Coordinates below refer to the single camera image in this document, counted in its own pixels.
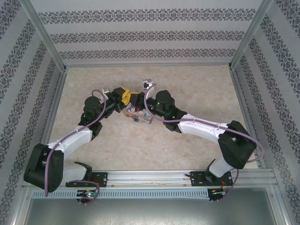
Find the left controller board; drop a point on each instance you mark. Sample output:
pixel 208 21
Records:
pixel 87 193

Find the controller board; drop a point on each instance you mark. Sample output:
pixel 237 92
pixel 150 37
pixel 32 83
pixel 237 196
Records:
pixel 87 193
pixel 216 192

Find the aluminium mounting rail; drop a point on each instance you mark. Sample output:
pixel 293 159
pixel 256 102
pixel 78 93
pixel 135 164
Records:
pixel 150 175

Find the aluminium frame post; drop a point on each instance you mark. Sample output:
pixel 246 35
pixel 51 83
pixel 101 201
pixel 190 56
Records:
pixel 252 35
pixel 44 35

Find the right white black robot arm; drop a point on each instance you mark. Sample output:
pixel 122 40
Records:
pixel 199 129

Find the aluminium side rail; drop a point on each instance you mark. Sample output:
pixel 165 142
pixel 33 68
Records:
pixel 54 103
pixel 246 110

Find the right controller board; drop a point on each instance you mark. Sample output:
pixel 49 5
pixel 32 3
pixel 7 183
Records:
pixel 216 192

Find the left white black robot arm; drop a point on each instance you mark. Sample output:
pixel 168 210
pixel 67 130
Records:
pixel 75 138

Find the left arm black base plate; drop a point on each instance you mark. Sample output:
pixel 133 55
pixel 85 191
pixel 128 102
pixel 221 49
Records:
pixel 100 179

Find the printed tin box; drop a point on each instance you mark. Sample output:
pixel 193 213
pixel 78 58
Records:
pixel 143 116

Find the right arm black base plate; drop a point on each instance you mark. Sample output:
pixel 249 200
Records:
pixel 198 178

